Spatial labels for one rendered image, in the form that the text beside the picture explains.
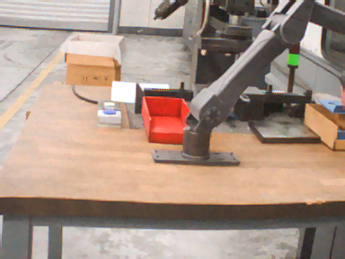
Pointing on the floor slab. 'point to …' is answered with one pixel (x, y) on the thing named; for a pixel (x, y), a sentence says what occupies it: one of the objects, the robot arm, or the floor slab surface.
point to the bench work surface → (154, 180)
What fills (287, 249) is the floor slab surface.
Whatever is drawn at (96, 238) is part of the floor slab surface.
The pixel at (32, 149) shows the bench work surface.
